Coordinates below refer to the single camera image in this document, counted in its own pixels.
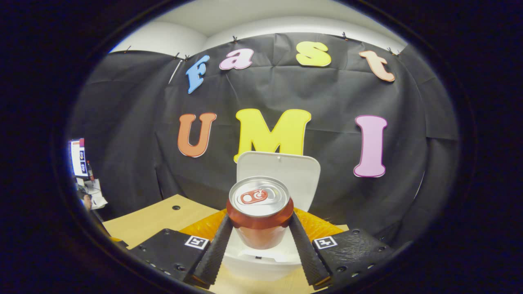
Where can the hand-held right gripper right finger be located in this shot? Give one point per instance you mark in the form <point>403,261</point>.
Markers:
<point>304,249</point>

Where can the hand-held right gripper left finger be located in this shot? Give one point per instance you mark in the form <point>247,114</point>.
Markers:
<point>216,249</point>

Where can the red pop can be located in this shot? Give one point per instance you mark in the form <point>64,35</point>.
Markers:
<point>259,220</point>

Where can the white desktop garbage bin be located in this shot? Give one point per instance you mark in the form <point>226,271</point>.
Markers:
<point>294,171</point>

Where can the wooden desktop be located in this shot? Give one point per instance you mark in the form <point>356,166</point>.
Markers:
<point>155,220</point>

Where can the white papers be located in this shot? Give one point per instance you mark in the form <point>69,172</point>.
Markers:
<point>96,194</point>

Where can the black backdrop cloth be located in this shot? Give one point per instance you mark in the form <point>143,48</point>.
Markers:
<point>130,122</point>

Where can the computer monitor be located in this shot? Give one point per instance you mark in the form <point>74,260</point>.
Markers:
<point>79,157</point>

